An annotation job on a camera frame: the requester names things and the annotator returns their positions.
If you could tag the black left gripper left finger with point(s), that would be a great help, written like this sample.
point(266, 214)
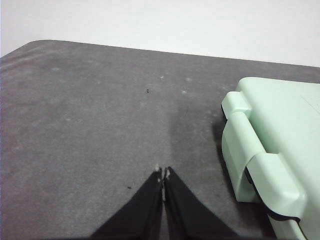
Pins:
point(140, 215)

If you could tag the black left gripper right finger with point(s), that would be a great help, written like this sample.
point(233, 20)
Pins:
point(190, 217)

